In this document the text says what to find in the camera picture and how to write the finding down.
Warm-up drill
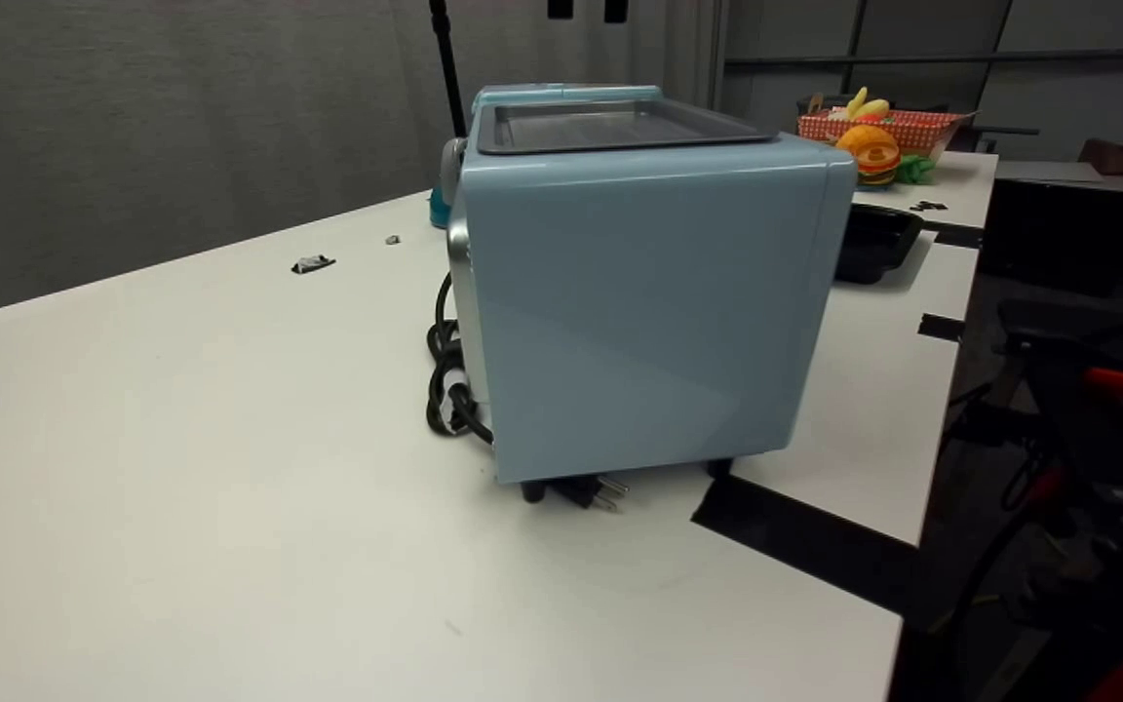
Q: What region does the light blue toaster oven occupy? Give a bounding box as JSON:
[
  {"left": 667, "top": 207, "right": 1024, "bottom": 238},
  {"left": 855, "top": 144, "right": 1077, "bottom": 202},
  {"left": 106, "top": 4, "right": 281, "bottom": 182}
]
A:
[{"left": 446, "top": 81, "right": 860, "bottom": 507}]

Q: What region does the grey metal griddle tray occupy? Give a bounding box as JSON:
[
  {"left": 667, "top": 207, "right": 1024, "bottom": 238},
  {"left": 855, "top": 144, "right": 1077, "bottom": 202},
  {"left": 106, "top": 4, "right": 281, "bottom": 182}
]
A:
[{"left": 472, "top": 98, "right": 776, "bottom": 161}]

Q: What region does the black vertical pole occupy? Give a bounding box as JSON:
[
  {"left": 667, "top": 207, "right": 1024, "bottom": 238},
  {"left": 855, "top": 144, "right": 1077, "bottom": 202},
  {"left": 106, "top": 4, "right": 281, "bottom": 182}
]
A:
[{"left": 425, "top": 0, "right": 472, "bottom": 139}]

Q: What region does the black ribbed plastic tray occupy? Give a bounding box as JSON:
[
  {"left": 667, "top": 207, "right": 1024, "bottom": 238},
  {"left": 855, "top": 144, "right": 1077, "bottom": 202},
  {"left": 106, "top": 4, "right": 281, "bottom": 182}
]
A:
[{"left": 830, "top": 202, "right": 928, "bottom": 289}]

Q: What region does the red fruit basket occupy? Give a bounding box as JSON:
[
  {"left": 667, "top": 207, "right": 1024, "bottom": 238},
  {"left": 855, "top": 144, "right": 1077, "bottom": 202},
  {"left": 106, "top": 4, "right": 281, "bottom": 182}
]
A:
[{"left": 794, "top": 81, "right": 972, "bottom": 191}]

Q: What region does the black oven power cord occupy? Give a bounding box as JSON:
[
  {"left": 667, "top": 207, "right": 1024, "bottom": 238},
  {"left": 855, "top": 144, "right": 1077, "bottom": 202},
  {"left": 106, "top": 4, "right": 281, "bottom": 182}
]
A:
[{"left": 420, "top": 270, "right": 626, "bottom": 514}]

